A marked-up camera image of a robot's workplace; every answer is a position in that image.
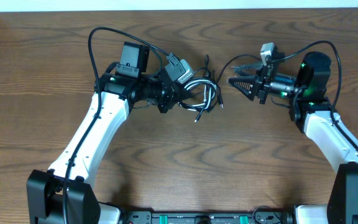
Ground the white usb cable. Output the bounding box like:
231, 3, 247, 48
180, 77, 219, 112

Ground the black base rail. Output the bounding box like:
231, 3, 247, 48
119, 207, 296, 224

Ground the black usb cable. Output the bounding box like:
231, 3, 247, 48
178, 53, 262, 123

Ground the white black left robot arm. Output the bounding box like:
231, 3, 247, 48
26, 42, 194, 223

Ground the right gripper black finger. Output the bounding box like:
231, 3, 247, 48
232, 62, 264, 75
228, 75, 257, 100

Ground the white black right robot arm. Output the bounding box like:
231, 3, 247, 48
228, 43, 358, 223

